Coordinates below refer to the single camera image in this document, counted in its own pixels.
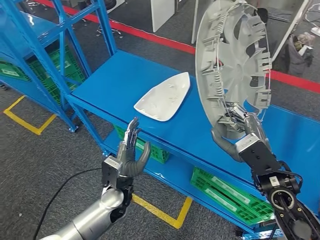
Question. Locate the silver plastic wheel hubcap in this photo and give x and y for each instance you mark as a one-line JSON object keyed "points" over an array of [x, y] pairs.
{"points": [[235, 73]]}

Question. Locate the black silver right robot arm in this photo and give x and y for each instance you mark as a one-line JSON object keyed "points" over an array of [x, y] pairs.
{"points": [[282, 198]]}

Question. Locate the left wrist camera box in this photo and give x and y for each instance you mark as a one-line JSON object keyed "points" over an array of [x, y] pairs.
{"points": [[109, 172]]}

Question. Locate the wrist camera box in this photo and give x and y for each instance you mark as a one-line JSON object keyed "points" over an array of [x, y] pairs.
{"points": [[260, 155], [109, 172]]}

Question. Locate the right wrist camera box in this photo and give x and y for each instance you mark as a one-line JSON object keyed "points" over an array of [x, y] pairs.
{"points": [[260, 155]]}

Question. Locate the blue steel shelf rack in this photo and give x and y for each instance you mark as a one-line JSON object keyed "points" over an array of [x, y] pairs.
{"points": [[12, 39], [120, 82]]}

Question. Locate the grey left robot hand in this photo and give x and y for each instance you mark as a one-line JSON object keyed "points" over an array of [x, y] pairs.
{"points": [[127, 159]]}

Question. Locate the yellow floor tape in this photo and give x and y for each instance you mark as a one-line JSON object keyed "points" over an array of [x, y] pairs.
{"points": [[185, 212]]}

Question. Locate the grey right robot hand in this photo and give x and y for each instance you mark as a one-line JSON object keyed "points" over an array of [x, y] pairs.
{"points": [[255, 124]]}

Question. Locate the white desk panel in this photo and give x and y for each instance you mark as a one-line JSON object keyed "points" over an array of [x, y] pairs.
{"points": [[162, 13], [195, 20], [290, 31]]}

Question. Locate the grey bag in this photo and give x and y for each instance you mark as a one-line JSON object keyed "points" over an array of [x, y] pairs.
{"points": [[295, 59]]}

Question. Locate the white plastic mirror cover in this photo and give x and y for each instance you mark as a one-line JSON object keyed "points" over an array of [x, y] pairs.
{"points": [[162, 99]]}

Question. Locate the red floor tape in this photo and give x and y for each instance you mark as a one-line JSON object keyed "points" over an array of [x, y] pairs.
{"points": [[149, 36]]}

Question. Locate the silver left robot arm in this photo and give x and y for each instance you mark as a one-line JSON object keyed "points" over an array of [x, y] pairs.
{"points": [[95, 218]]}

